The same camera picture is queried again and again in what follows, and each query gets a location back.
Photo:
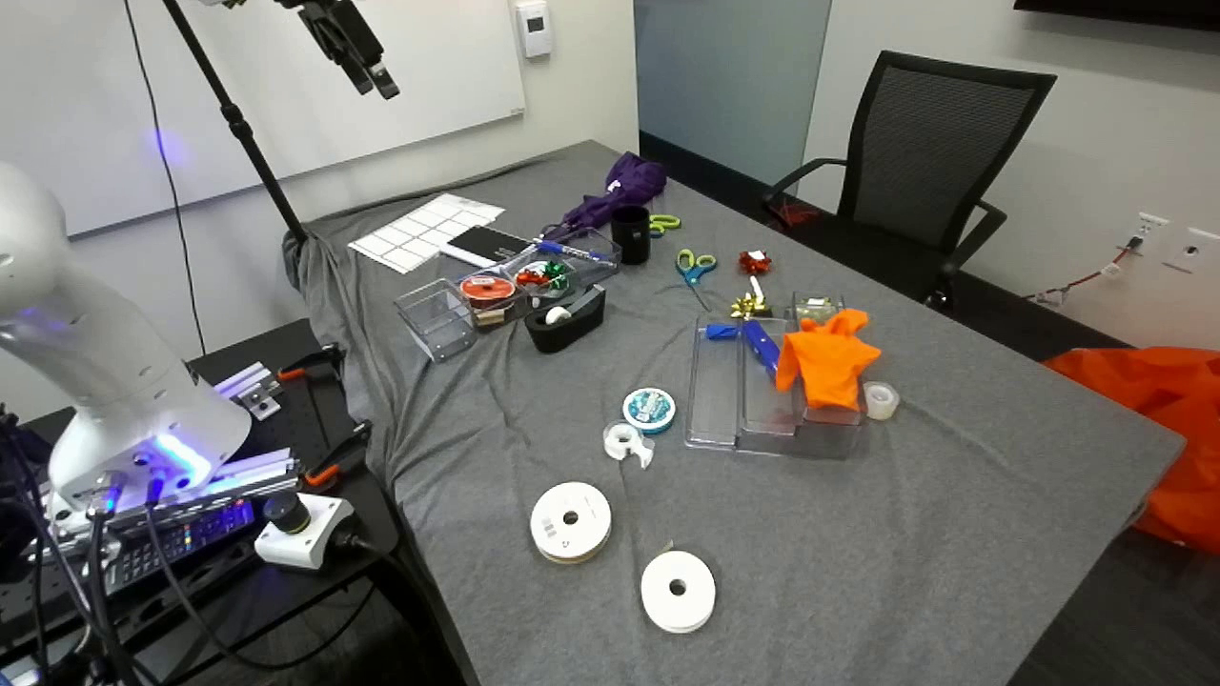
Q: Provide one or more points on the white label sheet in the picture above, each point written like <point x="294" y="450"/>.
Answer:
<point x="413" y="234"/>

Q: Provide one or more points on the white wall outlet plate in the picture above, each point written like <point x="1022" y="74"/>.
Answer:
<point x="1195" y="248"/>

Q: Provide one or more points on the clear box of ribbons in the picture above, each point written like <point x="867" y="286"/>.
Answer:
<point x="588" y="267"/>

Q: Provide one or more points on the white whiteboard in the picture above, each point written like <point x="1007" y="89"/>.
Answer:
<point x="445" y="62"/>

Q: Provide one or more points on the teal ribbon spool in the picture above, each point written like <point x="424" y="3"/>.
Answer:
<point x="649" y="408"/>

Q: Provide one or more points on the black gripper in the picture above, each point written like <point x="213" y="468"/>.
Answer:
<point x="342" y="32"/>

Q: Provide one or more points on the black mesh office chair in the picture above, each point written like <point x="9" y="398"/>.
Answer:
<point x="929" y="147"/>

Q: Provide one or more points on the empty clear plastic box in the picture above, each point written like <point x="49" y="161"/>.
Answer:
<point x="435" y="321"/>

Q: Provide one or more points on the blue marker pen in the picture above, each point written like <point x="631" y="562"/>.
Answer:
<point x="577" y="248"/>

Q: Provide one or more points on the robot controller box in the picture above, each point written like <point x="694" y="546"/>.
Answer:
<point x="191" y="516"/>

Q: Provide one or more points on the white emergency stop button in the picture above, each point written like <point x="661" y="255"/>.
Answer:
<point x="304" y="530"/>

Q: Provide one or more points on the black robot cart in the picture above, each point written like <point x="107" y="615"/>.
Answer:
<point x="253" y="610"/>

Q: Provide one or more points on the white wall thermostat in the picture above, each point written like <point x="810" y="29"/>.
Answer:
<point x="534" y="24"/>

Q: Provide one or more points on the small red ribbon bow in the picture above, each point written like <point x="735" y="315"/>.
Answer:
<point x="528" y="274"/>

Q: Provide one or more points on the purple folded umbrella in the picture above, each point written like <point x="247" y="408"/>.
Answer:
<point x="621" y="186"/>

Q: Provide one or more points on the gold gift bow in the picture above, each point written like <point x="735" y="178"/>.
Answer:
<point x="749" y="306"/>

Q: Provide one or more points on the silver metal bracket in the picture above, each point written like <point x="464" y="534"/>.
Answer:
<point x="251" y="385"/>

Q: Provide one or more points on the silver gift bow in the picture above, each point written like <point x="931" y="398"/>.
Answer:
<point x="812" y="310"/>

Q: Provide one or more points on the large blue green scissors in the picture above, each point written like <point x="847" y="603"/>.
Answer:
<point x="694" y="266"/>

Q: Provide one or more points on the black tablet with white edge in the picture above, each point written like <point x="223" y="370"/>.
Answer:
<point x="486" y="245"/>

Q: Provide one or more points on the red gift bow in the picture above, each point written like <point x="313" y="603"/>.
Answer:
<point x="757" y="260"/>

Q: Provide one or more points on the small white tape dispenser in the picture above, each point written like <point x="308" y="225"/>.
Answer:
<point x="627" y="443"/>

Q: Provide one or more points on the black wall television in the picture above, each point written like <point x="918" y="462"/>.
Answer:
<point x="1120" y="10"/>

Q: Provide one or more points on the small clear tape roll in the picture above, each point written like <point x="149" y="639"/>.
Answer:
<point x="882" y="401"/>

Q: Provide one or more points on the orange bag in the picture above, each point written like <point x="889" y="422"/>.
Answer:
<point x="1175" y="422"/>

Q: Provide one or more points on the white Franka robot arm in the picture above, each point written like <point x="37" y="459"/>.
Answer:
<point x="117" y="366"/>

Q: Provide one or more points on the orange ribbon spool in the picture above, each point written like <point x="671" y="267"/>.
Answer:
<point x="486" y="292"/>

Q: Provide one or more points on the small green blue scissors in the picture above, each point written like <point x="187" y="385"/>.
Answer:
<point x="666" y="224"/>

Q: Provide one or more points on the black tape dispenser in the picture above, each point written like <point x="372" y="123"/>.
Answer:
<point x="567" y="324"/>

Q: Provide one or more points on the black cup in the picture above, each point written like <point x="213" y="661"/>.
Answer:
<point x="631" y="238"/>

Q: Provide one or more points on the clear acrylic tray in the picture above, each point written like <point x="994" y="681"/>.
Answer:
<point x="715" y="401"/>

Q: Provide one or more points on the black camera tripod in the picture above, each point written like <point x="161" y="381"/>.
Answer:
<point x="243" y="135"/>

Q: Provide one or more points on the gray table cloth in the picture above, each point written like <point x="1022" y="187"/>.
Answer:
<point x="824" y="558"/>

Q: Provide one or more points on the white green ribbon spool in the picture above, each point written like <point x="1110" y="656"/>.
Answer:
<point x="557" y="274"/>

